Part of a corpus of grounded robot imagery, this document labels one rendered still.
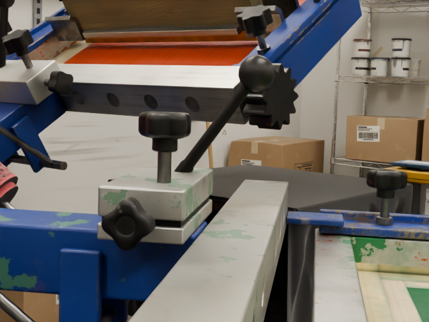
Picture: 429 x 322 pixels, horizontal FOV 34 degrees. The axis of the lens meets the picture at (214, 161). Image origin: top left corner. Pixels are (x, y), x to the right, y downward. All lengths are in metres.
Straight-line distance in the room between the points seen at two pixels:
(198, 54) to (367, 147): 3.55
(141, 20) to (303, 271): 0.51
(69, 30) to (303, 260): 0.59
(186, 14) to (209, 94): 0.34
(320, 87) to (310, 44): 4.33
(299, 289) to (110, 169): 2.75
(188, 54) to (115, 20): 0.17
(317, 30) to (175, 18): 0.26
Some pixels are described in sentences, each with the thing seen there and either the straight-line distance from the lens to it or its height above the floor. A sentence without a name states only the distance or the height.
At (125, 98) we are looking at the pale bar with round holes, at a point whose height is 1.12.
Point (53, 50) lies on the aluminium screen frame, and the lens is 1.38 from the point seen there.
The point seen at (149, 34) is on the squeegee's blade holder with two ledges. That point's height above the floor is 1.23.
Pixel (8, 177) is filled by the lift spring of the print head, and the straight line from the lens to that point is 0.62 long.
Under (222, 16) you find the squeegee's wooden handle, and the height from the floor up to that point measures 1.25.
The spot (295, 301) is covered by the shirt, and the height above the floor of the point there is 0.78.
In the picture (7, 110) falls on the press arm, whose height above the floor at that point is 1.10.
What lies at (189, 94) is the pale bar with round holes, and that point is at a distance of 0.85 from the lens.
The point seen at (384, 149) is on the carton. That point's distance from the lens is 4.61.
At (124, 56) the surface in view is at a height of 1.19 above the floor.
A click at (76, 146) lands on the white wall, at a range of 3.75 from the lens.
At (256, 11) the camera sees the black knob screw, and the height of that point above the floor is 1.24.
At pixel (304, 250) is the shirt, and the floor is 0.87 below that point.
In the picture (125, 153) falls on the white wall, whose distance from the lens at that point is 3.99.
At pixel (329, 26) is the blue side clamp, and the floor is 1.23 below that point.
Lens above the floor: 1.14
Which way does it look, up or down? 6 degrees down
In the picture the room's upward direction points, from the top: 2 degrees clockwise
